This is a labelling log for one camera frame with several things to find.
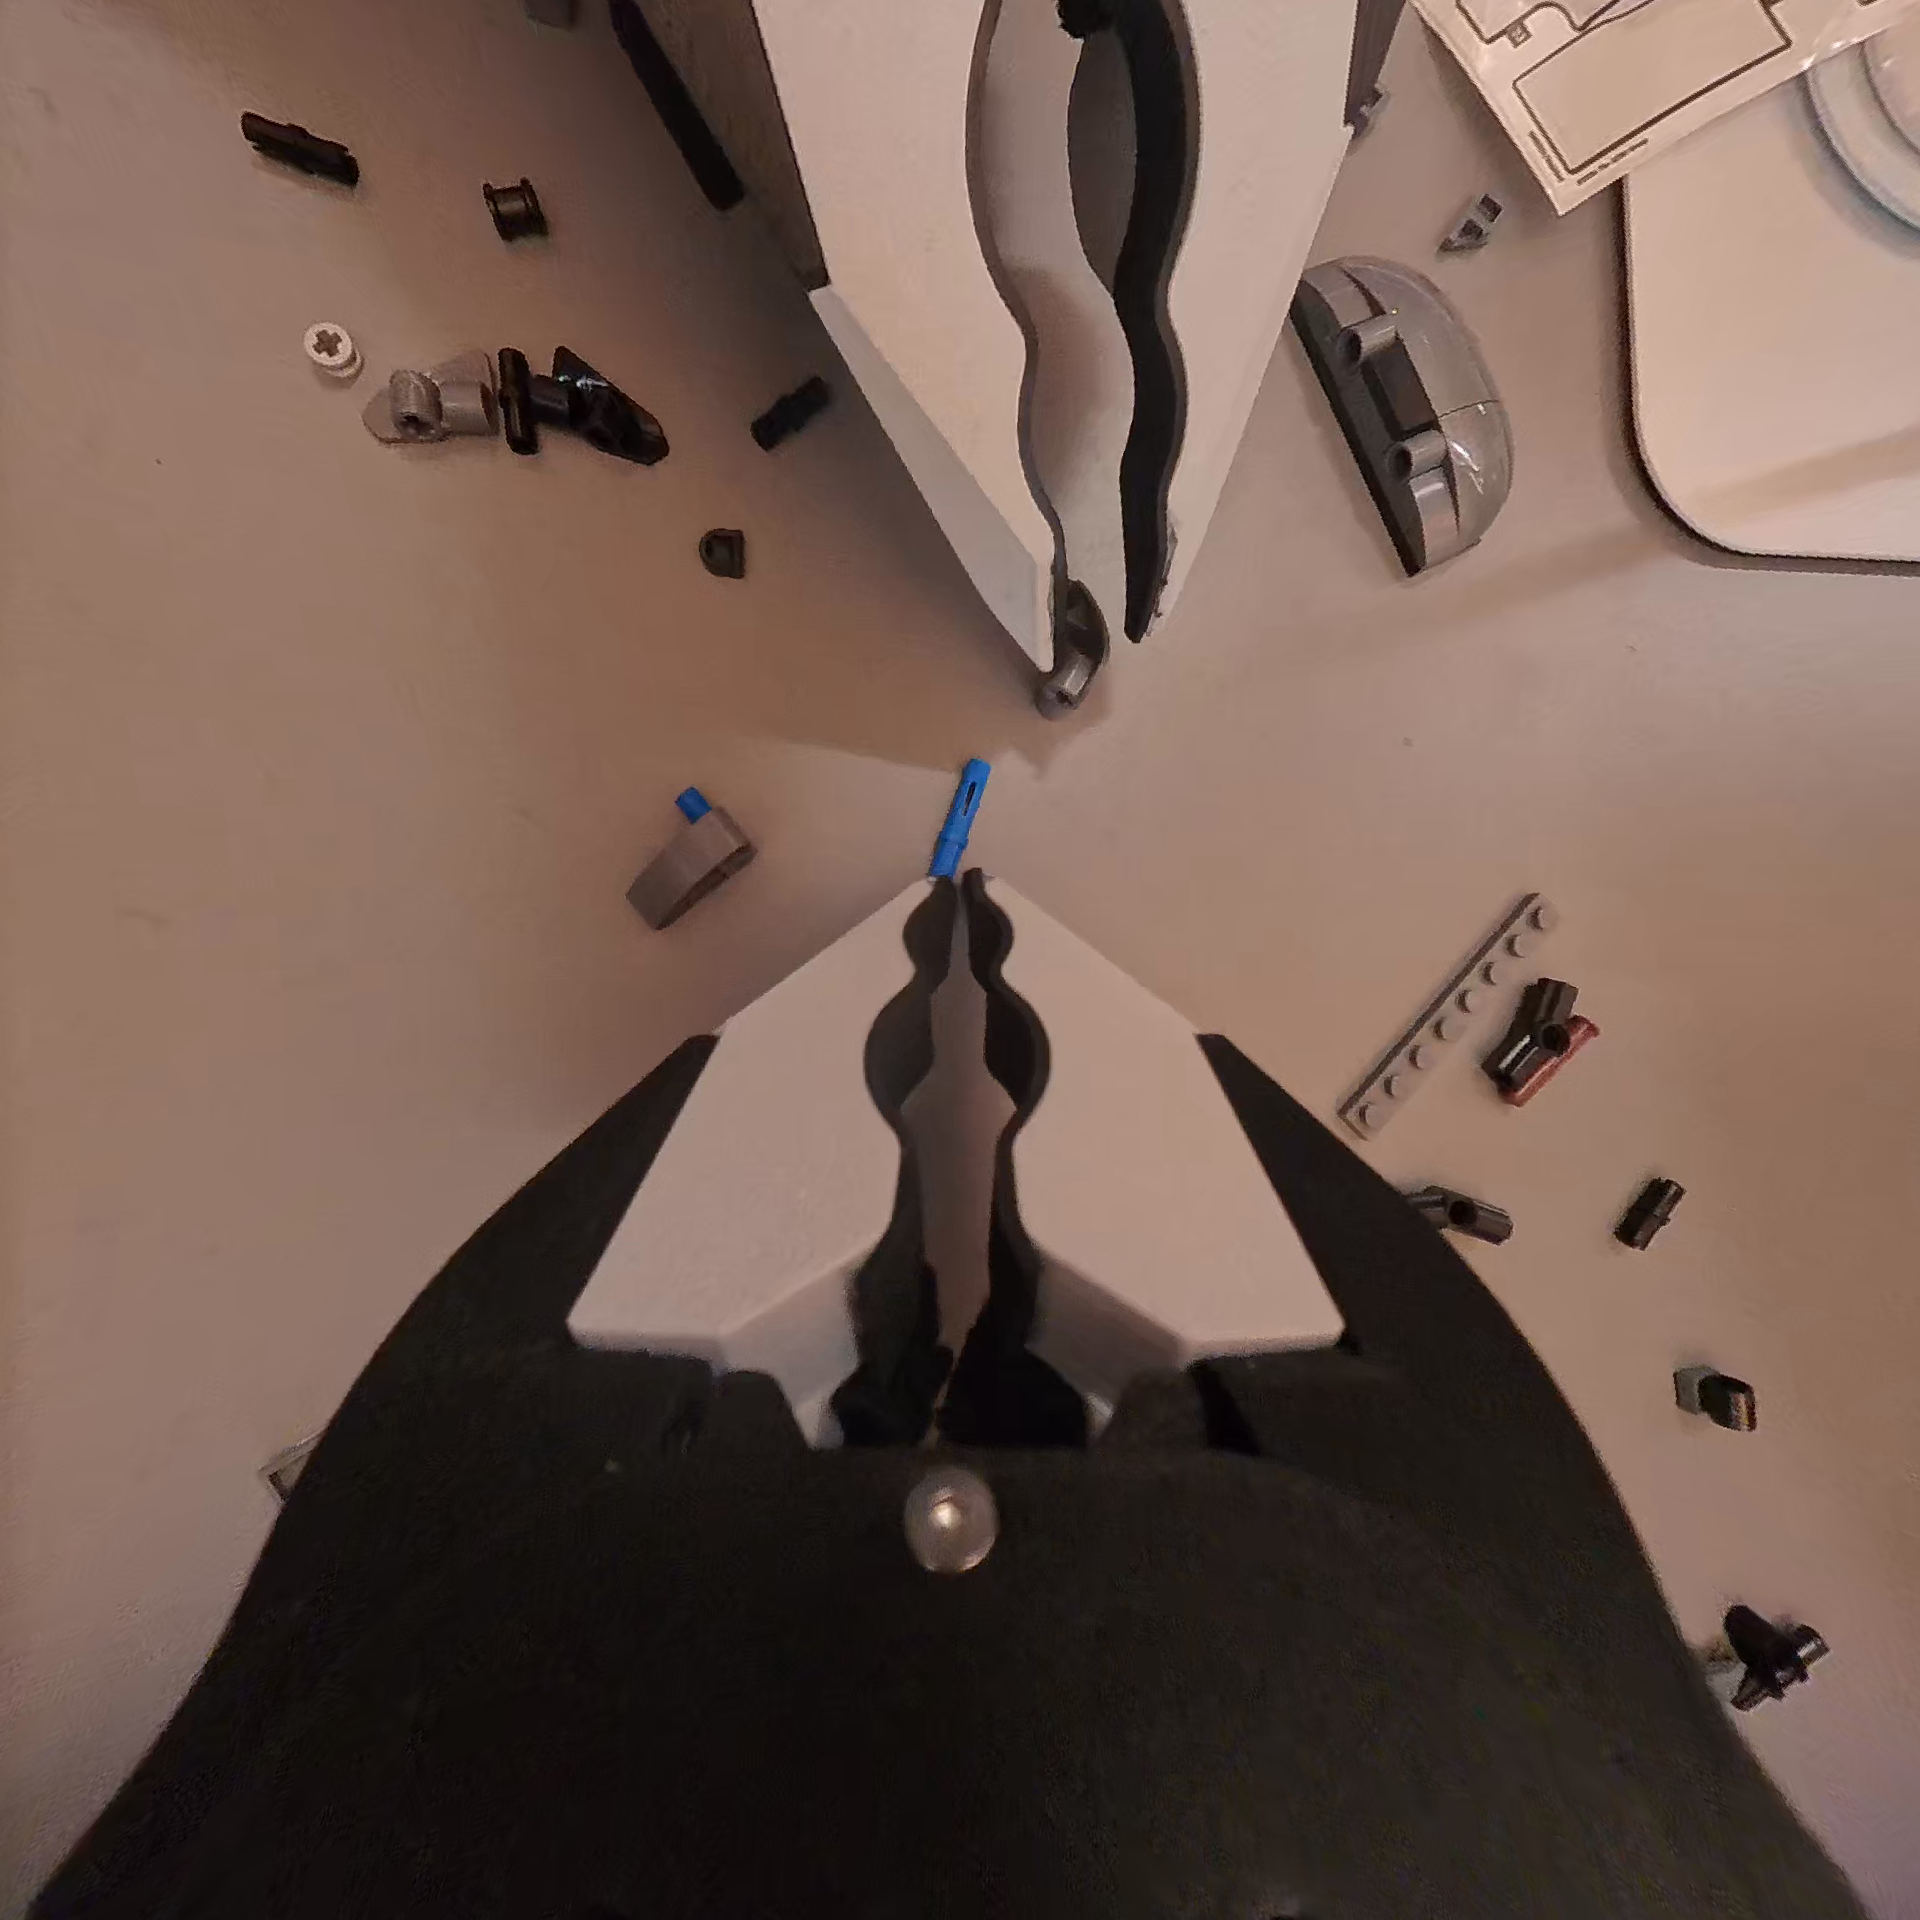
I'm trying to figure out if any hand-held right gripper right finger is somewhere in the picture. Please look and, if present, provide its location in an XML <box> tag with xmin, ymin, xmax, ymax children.
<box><xmin>964</xmin><ymin>872</ymin><xmax>1344</xmax><ymax>1420</ymax></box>

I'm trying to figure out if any black lego clip piece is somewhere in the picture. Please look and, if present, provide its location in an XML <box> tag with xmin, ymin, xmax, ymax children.
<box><xmin>1707</xmin><ymin>1603</ymin><xmax>1833</xmax><ymax>1712</ymax></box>

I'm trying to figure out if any long grey lego plate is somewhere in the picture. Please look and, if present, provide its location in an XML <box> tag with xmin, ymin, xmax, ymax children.
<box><xmin>1337</xmin><ymin>892</ymin><xmax>1559</xmax><ymax>1139</ymax></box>

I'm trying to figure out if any flat black lego piece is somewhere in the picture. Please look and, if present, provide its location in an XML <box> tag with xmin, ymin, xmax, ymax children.
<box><xmin>497</xmin><ymin>342</ymin><xmax>675</xmax><ymax>468</ymax></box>

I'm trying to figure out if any long black lego connector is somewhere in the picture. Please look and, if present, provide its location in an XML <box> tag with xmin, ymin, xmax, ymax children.
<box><xmin>238</xmin><ymin>111</ymin><xmax>363</xmax><ymax>192</ymax></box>

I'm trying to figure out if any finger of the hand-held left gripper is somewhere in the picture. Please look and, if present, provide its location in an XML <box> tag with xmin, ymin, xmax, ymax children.
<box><xmin>750</xmin><ymin>0</ymin><xmax>1086</xmax><ymax>675</ymax></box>
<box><xmin>1119</xmin><ymin>0</ymin><xmax>1361</xmax><ymax>639</ymax></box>

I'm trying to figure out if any small grey lego beam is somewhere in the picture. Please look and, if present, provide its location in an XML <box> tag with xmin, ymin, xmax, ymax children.
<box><xmin>624</xmin><ymin>805</ymin><xmax>759</xmax><ymax>932</ymax></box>

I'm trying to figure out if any white magnifier stand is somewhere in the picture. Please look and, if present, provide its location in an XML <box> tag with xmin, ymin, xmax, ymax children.
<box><xmin>1617</xmin><ymin>0</ymin><xmax>1920</xmax><ymax>576</ymax></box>

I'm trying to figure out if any grey curved lego panel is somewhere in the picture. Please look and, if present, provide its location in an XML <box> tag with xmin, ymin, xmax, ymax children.
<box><xmin>1288</xmin><ymin>256</ymin><xmax>1516</xmax><ymax>580</ymax></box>

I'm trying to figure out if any white sticker sheet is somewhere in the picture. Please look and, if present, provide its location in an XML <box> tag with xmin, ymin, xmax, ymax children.
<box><xmin>1409</xmin><ymin>0</ymin><xmax>1896</xmax><ymax>215</ymax></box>

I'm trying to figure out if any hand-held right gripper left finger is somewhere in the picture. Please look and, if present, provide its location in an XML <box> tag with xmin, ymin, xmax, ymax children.
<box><xmin>569</xmin><ymin>882</ymin><xmax>953</xmax><ymax>1420</ymax></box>

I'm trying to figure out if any grey lego pin connector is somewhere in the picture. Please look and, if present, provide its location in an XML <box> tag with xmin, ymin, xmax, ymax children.
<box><xmin>1033</xmin><ymin>576</ymin><xmax>1113</xmax><ymax>722</ymax></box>

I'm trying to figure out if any black and brown lego connector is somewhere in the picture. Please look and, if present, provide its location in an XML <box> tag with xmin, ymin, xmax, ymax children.
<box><xmin>1479</xmin><ymin>976</ymin><xmax>1604</xmax><ymax>1109</ymax></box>

